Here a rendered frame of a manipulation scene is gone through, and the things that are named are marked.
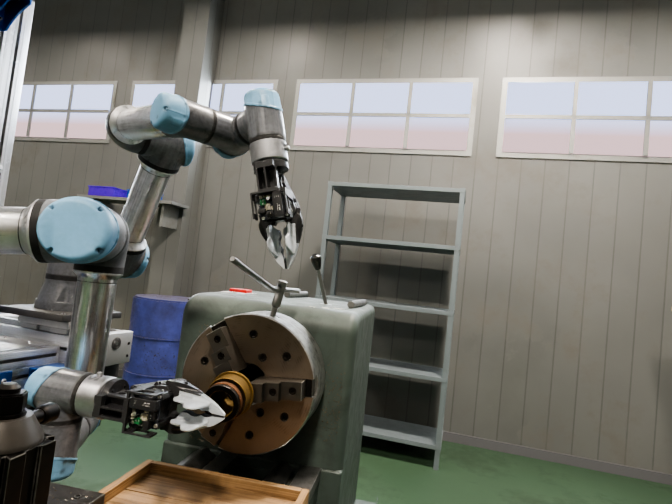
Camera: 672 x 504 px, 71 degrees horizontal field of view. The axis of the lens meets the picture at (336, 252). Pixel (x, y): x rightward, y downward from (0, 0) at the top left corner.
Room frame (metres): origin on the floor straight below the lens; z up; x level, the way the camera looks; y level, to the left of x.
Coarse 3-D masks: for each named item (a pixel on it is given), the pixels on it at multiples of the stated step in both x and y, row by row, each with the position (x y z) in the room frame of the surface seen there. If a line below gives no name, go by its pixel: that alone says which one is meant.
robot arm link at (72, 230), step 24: (0, 216) 0.80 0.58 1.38; (24, 216) 0.81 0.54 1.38; (48, 216) 0.79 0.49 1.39; (72, 216) 0.80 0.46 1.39; (96, 216) 0.82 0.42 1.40; (120, 216) 0.95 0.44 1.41; (0, 240) 0.80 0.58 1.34; (24, 240) 0.81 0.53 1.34; (48, 240) 0.79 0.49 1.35; (72, 240) 0.80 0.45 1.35; (96, 240) 0.82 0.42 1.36; (120, 240) 0.90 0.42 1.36
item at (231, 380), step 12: (228, 372) 0.98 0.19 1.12; (216, 384) 0.93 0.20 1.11; (228, 384) 0.93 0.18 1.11; (240, 384) 0.94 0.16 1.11; (216, 396) 0.98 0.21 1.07; (240, 396) 0.93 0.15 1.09; (252, 396) 0.97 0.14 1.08; (228, 408) 0.98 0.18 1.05; (240, 408) 0.93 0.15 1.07; (228, 420) 0.92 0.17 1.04
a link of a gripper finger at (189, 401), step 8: (184, 392) 0.84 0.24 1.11; (176, 400) 0.82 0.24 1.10; (184, 400) 0.82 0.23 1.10; (192, 400) 0.83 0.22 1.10; (200, 400) 0.83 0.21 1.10; (208, 400) 0.83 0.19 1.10; (192, 408) 0.79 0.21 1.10; (200, 408) 0.81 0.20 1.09; (208, 408) 0.83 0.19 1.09; (216, 408) 0.83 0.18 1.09; (224, 416) 0.83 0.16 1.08
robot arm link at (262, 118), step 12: (252, 96) 0.91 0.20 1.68; (264, 96) 0.91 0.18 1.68; (276, 96) 0.93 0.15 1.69; (252, 108) 0.91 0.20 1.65; (264, 108) 0.91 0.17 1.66; (276, 108) 0.92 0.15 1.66; (240, 120) 0.94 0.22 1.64; (252, 120) 0.91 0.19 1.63; (264, 120) 0.91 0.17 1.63; (276, 120) 0.92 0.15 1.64; (240, 132) 0.95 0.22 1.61; (252, 132) 0.91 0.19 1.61; (264, 132) 0.90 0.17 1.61; (276, 132) 0.91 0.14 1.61
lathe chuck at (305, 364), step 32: (256, 320) 1.07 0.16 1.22; (288, 320) 1.13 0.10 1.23; (192, 352) 1.09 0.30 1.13; (256, 352) 1.07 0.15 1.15; (288, 352) 1.05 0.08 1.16; (192, 384) 1.09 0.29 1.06; (320, 384) 1.11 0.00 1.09; (256, 416) 1.06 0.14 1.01; (288, 416) 1.05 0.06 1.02; (224, 448) 1.07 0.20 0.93; (256, 448) 1.06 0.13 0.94
